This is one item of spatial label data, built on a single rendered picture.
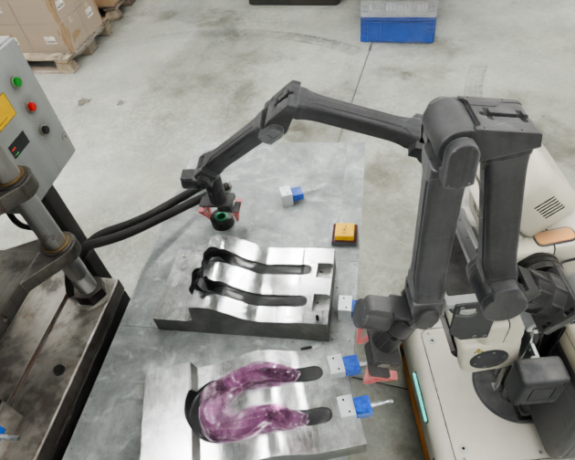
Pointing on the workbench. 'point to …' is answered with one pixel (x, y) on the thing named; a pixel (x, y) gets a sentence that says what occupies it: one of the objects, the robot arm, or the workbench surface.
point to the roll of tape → (222, 220)
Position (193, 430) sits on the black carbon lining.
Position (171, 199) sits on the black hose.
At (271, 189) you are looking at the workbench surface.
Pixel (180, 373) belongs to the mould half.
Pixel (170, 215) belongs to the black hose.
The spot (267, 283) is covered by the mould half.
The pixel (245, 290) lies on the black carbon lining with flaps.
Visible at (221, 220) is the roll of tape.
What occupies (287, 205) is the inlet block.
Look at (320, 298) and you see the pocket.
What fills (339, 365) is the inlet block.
